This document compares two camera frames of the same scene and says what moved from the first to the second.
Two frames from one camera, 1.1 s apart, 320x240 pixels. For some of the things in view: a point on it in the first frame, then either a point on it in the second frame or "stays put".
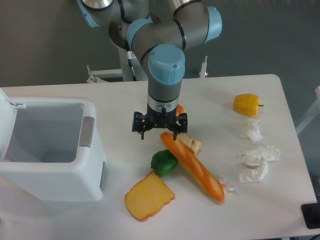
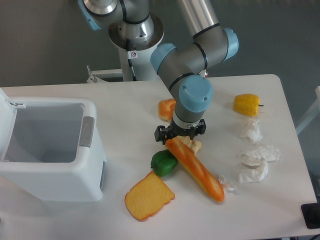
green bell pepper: (163, 162) stays put
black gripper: (178, 123) → (162, 133)
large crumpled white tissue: (255, 167) stays put
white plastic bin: (50, 149) stays put
